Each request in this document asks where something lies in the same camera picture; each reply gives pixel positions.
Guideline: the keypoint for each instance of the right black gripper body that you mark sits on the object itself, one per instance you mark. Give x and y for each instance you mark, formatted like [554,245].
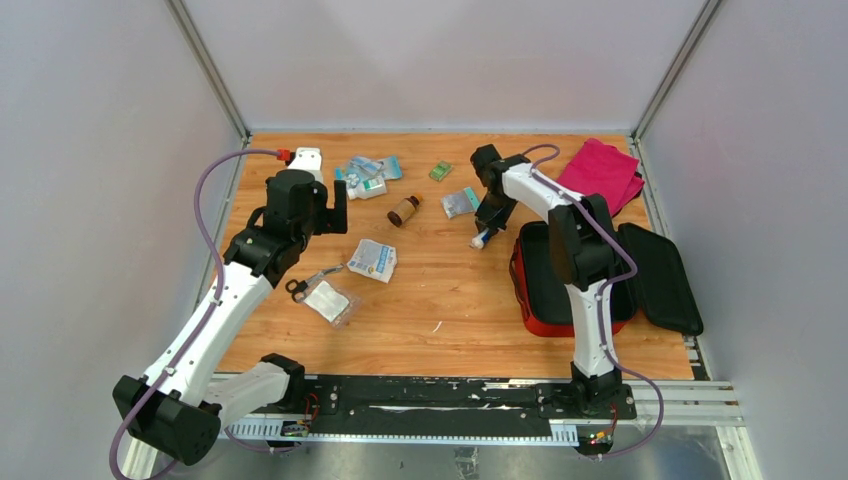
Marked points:
[495,211]

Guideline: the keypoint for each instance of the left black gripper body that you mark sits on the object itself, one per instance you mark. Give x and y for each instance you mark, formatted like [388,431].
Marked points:
[316,223]

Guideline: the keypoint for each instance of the clear bag teal header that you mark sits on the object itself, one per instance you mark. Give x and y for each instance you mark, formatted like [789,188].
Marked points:
[461,202]

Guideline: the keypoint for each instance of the white blue bandage roll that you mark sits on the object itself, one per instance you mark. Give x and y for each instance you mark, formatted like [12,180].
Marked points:
[480,240]

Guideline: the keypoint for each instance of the small white plastic bottle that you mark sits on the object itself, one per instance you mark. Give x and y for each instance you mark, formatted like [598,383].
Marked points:
[367,189]

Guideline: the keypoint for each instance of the white blue swab packet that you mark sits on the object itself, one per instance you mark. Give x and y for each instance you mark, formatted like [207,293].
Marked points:
[373,260]

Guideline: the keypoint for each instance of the brown medicine bottle orange cap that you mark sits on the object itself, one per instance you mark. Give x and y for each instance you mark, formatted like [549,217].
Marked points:
[404,210]

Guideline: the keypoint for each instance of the small green box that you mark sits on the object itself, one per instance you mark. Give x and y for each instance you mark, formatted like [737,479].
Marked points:
[440,171]

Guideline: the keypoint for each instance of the clear bag white gauze pad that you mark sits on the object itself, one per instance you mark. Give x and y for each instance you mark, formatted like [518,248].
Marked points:
[336,306]

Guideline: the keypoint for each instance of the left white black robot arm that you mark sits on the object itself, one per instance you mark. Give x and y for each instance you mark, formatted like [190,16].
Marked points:
[174,406]

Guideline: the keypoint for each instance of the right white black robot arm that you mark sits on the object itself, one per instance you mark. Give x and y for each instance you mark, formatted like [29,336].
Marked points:
[583,254]

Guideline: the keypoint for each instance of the blue white mask packet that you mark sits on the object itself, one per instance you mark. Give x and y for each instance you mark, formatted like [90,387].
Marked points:
[360,168]

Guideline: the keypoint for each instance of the pink folded cloth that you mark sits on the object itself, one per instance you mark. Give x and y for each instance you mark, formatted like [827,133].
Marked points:
[599,168]

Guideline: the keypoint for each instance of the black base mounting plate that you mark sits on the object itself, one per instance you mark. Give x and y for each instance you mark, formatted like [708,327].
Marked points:
[405,406]

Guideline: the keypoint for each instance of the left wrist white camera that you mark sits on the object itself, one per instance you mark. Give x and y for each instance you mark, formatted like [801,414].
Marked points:
[309,159]

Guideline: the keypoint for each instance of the black handled scissors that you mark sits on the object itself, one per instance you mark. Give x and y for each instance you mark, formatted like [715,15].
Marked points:
[298,288]

